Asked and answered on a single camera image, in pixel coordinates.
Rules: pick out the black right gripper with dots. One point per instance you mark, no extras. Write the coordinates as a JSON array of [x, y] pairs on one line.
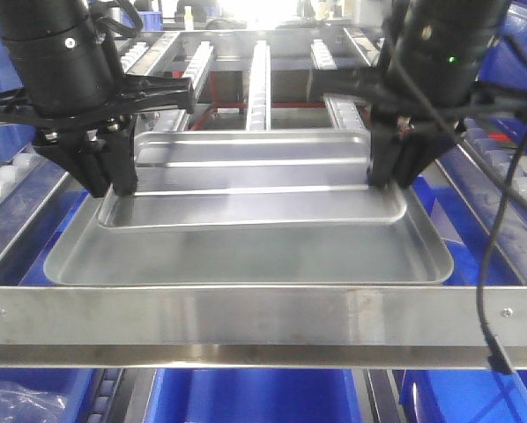
[[419, 148]]

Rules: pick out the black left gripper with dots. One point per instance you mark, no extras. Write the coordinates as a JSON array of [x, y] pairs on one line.
[[74, 152]]

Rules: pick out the small ribbed silver tray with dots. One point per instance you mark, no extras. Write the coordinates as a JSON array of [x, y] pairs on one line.
[[274, 177]]

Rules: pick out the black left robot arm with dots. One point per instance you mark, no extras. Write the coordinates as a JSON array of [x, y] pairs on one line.
[[75, 92]]

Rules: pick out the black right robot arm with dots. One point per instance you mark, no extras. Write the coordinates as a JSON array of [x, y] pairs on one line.
[[424, 84]]

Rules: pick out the large silver outer tray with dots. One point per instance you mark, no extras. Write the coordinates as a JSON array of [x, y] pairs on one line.
[[348, 234]]

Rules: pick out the steel rack front crossbar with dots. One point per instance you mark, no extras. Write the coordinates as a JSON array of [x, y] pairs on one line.
[[241, 326]]

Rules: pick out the blue bin lower left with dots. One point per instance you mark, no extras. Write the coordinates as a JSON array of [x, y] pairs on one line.
[[76, 384]]

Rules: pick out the blue bin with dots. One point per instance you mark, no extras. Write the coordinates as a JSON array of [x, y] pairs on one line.
[[76, 384], [253, 395], [463, 396]]

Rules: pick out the blue bin lower centre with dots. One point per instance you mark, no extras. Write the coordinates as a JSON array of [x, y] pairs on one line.
[[253, 395]]

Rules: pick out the blue bin lower right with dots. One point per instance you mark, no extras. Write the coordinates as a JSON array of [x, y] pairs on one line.
[[463, 396]]

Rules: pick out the clear plastic bag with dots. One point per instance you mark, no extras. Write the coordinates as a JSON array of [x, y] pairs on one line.
[[21, 404]]

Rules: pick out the white roller rail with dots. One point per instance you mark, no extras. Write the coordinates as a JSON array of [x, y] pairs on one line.
[[258, 113], [176, 120], [342, 112]]

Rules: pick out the red metal frame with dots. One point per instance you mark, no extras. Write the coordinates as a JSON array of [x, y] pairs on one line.
[[230, 89]]

